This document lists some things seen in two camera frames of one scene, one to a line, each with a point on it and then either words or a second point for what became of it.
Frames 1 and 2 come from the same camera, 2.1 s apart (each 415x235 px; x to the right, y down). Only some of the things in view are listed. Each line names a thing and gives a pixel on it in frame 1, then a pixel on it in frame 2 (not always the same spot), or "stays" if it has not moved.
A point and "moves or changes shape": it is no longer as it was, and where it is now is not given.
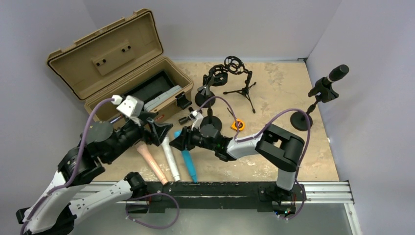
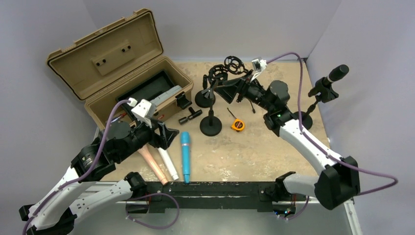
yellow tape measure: x=240 y=123 stays
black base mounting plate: x=208 y=197 stays
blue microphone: x=187 y=159 moves or changes shape
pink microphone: x=142 y=146 stays
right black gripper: x=185 y=138 → x=228 y=90
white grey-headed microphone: x=170 y=158 moves or changes shape
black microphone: x=337 y=73 stays
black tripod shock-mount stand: x=236 y=66 stays
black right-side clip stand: x=325 y=93 stays
